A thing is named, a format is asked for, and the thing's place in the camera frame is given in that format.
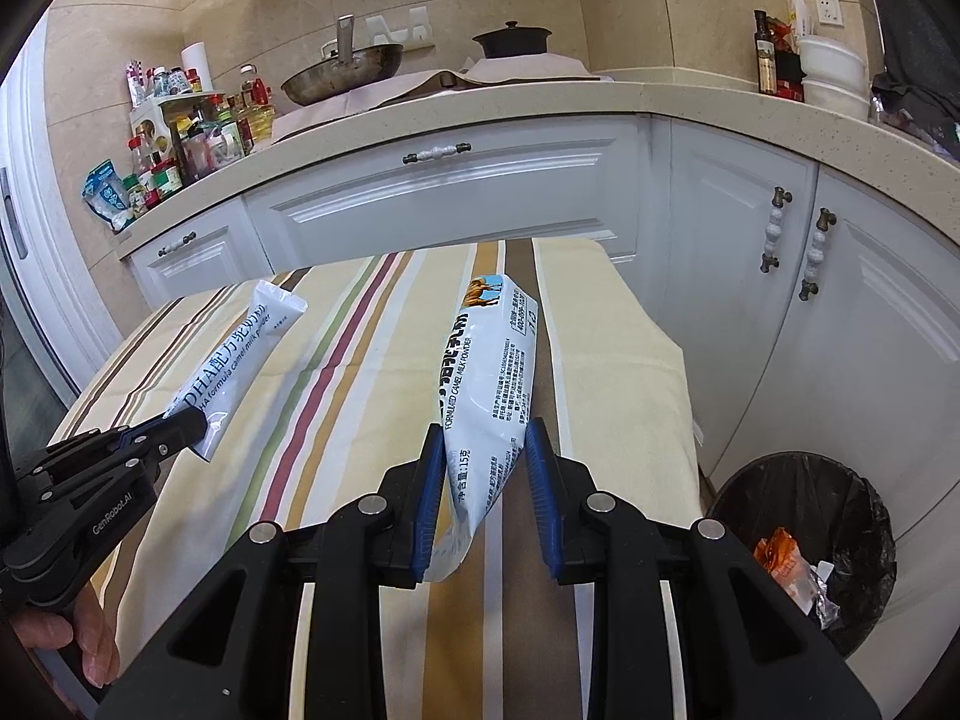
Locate yellow cooking oil bottle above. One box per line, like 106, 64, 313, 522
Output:
236, 64, 275, 143

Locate long drawer handle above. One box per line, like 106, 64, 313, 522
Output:
403, 142, 472, 164

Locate person's left hand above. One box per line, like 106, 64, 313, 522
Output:
11, 581, 121, 691

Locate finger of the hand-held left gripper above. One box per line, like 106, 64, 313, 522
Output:
13, 411, 209, 512

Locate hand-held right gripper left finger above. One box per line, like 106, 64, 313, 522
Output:
94, 424, 451, 720

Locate dark glass bottle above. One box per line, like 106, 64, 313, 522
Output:
754, 10, 779, 96

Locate black lidded pot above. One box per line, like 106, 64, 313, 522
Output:
471, 21, 554, 59

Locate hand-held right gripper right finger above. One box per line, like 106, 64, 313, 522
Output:
525, 420, 882, 720

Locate steel wok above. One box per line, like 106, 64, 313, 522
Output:
280, 15, 406, 107

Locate dark cloth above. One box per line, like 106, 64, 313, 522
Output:
855, 0, 960, 166

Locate group of condiment bottles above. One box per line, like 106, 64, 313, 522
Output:
124, 56, 248, 218

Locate striped tablecloth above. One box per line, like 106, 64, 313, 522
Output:
45, 236, 710, 720

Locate trash bin with black liner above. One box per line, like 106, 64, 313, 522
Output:
705, 450, 897, 661

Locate paper towel roll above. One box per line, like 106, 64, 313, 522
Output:
180, 41, 215, 95

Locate plain white powder sachet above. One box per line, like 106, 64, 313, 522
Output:
180, 279, 308, 462

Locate clear plastic bag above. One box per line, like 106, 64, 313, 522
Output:
795, 559, 848, 631

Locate white wall socket strip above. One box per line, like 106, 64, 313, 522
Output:
367, 6, 434, 46

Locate white kitchen cabinet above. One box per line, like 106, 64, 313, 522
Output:
120, 79, 960, 616

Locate white bowl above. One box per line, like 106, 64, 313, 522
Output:
796, 35, 867, 87
801, 77, 871, 121

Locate red packets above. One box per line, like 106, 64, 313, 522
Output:
776, 15, 805, 102

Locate beige stove cover cloth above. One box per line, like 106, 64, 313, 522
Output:
270, 52, 612, 142

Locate white sachet with camel picture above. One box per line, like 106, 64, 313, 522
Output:
420, 274, 541, 584

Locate cabinet door handle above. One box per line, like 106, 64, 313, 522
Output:
760, 186, 794, 273
797, 208, 837, 302

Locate blue snack bag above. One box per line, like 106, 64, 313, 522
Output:
82, 159, 134, 232

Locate orange dotted translucent wrapper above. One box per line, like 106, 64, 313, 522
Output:
752, 527, 807, 593

